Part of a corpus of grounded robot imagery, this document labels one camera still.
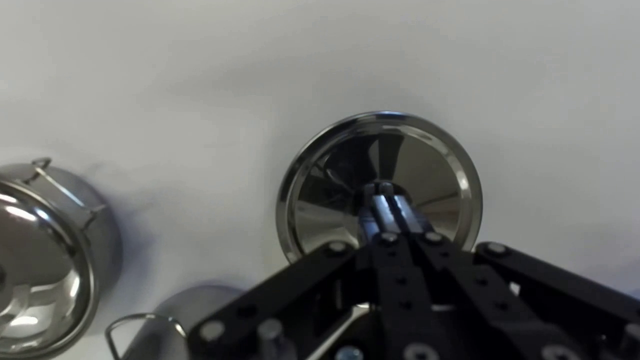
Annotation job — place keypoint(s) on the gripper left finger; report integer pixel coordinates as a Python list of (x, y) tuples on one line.
[(300, 290)]

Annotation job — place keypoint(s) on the silver pot lid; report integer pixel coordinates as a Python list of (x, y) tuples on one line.
[(430, 165)]

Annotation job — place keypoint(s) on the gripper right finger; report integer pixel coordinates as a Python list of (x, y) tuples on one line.
[(550, 290)]

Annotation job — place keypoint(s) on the silver pot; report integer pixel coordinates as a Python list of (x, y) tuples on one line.
[(200, 305), (45, 260)]

